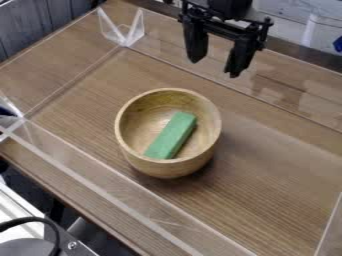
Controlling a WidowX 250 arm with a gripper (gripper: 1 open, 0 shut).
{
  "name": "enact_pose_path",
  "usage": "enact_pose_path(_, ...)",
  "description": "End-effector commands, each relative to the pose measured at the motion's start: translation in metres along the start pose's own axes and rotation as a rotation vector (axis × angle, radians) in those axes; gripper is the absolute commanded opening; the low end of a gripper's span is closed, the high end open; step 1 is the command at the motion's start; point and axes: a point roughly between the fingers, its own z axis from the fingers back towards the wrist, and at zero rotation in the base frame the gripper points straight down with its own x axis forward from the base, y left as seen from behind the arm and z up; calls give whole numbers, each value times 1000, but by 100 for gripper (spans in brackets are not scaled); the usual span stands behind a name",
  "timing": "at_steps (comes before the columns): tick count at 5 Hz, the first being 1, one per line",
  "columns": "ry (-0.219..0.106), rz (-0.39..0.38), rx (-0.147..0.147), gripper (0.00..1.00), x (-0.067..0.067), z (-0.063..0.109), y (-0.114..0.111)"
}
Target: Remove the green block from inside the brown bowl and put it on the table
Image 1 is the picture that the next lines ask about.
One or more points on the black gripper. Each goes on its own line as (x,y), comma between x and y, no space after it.
(231,19)

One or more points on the green rectangular block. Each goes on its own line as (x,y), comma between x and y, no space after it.
(172,136)

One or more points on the brown wooden bowl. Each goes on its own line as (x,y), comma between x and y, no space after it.
(143,117)

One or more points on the white container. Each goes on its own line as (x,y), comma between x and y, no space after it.
(322,34)

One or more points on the clear acrylic corner bracket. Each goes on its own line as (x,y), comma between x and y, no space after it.
(122,34)

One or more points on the clear acrylic wall panel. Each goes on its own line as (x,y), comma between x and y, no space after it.
(256,202)

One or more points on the grey metal bracket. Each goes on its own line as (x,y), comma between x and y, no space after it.
(71,247)

